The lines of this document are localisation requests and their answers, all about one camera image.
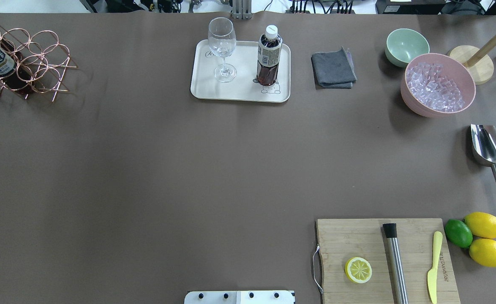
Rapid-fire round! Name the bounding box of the copper wire bottle basket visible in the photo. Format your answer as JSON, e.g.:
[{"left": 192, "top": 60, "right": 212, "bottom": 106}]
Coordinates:
[{"left": 0, "top": 24, "right": 78, "bottom": 102}]

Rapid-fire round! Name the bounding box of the clear wine glass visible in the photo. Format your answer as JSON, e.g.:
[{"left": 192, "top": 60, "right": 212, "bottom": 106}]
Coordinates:
[{"left": 207, "top": 17, "right": 237, "bottom": 83}]

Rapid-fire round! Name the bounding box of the whole lemon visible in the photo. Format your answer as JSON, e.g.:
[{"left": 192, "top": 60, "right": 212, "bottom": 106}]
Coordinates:
[
  {"left": 463, "top": 212, "right": 496, "bottom": 239},
  {"left": 469, "top": 238, "right": 496, "bottom": 268}
]

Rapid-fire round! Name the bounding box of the whole lemon right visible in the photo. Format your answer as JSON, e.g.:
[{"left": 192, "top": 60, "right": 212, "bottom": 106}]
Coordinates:
[{"left": 469, "top": 238, "right": 496, "bottom": 268}]

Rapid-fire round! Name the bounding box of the grey folded cloth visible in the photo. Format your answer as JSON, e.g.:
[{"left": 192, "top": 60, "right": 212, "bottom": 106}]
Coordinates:
[{"left": 311, "top": 47, "right": 357, "bottom": 89}]

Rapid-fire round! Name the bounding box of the cream rabbit tray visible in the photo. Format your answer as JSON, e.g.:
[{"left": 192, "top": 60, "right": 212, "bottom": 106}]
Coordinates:
[{"left": 191, "top": 40, "right": 292, "bottom": 103}]

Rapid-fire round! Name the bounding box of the steel muddler black tip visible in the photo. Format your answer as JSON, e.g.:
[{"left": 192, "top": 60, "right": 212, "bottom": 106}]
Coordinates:
[{"left": 382, "top": 223, "right": 409, "bottom": 304}]

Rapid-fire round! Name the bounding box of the pink bowl of ice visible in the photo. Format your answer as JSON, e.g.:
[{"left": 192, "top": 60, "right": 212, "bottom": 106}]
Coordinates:
[{"left": 401, "top": 53, "right": 476, "bottom": 117}]

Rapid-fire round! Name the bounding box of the metal ice scoop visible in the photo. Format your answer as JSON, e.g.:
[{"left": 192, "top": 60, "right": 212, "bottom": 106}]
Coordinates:
[{"left": 470, "top": 124, "right": 496, "bottom": 183}]

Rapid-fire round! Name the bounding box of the aluminium frame post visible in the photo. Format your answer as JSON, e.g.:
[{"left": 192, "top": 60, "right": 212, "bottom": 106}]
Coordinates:
[{"left": 229, "top": 0, "right": 253, "bottom": 20}]

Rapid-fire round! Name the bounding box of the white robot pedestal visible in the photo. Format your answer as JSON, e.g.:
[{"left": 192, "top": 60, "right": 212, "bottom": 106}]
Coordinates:
[{"left": 184, "top": 290, "right": 296, "bottom": 304}]

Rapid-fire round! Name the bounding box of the wooden cutting board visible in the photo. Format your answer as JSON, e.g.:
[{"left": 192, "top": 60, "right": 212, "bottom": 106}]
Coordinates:
[{"left": 316, "top": 219, "right": 444, "bottom": 304}]

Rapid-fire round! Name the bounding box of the yellow plastic knife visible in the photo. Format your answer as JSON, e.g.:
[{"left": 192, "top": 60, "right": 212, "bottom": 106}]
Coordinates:
[{"left": 426, "top": 231, "right": 443, "bottom": 304}]

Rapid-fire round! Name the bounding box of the wooden cup tree stand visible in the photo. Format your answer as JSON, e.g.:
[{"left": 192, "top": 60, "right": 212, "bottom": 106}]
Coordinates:
[{"left": 448, "top": 35, "right": 496, "bottom": 85}]

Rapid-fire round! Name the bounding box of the green lime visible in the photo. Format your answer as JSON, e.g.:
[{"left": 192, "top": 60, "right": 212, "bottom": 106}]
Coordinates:
[{"left": 444, "top": 219, "right": 473, "bottom": 248}]

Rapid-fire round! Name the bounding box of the green empty bowl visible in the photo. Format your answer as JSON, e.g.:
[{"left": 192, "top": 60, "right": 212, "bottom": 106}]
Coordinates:
[{"left": 385, "top": 28, "right": 430, "bottom": 68}]

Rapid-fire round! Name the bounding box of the whole lemon left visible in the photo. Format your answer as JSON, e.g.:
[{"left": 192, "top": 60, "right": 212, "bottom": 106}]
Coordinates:
[{"left": 463, "top": 212, "right": 496, "bottom": 239}]

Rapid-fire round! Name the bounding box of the half lemon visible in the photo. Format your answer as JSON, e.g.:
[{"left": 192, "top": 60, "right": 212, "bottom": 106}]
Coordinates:
[{"left": 344, "top": 257, "right": 372, "bottom": 284}]

